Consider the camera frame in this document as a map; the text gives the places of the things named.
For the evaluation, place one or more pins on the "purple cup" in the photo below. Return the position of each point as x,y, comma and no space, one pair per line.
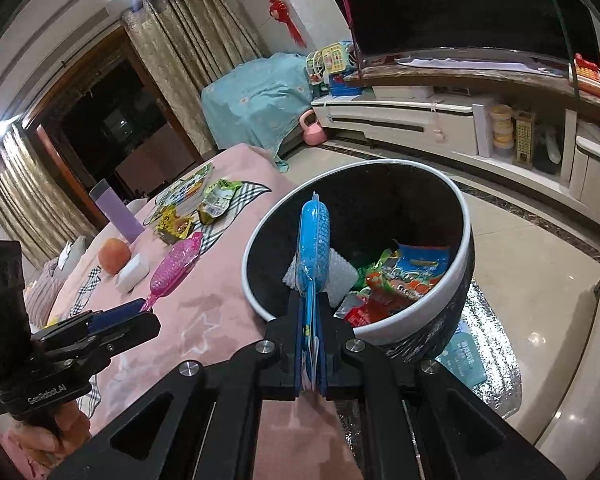
117,210

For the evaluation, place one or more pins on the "silver foil mat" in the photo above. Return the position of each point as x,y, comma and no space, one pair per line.
495,360

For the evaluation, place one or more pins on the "person's left hand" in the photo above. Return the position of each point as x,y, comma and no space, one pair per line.
72,425

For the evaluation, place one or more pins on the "white tissue pack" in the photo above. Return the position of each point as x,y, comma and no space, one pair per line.
132,272

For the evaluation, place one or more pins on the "pink kettlebell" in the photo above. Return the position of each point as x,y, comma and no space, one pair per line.
314,132

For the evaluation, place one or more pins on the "orange peach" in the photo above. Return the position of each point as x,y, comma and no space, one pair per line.
114,255

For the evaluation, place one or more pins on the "toy cash register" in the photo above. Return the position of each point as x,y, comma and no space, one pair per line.
335,60

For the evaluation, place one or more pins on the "red toy phone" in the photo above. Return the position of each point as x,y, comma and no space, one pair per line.
590,75

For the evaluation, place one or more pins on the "blue hairbrush package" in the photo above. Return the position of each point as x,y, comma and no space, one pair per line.
312,240

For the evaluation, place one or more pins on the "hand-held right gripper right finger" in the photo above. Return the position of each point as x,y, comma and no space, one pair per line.
330,360

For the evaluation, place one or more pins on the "green snack bag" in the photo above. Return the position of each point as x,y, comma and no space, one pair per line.
367,275

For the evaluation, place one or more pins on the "pink hairbrush package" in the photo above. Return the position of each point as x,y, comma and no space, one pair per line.
172,265

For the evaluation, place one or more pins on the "beige patterned curtain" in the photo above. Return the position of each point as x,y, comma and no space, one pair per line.
25,200
195,35

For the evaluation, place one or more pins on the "yellow wrapper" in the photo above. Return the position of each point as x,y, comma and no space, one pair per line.
175,225

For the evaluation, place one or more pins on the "white television cabinet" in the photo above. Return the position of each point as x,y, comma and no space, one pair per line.
395,115

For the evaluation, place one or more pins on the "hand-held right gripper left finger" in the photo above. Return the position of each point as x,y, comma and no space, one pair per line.
290,360

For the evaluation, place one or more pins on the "dark glass door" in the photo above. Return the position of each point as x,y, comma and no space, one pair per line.
110,125

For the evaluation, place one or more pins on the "white flat box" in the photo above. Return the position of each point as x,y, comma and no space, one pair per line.
402,92

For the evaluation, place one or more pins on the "stack of yellow containers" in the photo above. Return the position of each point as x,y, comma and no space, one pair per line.
502,130

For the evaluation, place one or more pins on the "light blue packet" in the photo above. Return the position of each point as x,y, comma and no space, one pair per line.
462,355

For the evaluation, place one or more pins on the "teal cloth cover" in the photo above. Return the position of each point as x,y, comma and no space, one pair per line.
255,100

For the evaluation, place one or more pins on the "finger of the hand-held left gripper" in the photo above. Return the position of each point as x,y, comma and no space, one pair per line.
130,337
115,316

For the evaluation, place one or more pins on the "white round bin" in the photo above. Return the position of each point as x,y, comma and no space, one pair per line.
380,200

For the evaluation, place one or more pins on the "red wrapper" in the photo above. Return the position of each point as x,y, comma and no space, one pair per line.
362,315

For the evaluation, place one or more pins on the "green wrapper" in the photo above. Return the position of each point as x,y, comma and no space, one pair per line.
217,197

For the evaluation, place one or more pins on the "pink thin stick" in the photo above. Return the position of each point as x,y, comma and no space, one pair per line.
347,20

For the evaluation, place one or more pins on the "red hanging knot decoration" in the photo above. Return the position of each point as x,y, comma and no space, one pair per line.
278,10

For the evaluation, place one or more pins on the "large black television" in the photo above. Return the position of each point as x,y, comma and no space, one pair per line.
455,5

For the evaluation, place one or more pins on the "orange blue snack wrapper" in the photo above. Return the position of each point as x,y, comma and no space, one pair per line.
415,270

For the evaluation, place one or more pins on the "green picture book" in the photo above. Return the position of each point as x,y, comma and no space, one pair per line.
185,185

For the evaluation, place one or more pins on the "yellow patterned box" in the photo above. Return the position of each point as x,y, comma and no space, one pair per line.
525,140

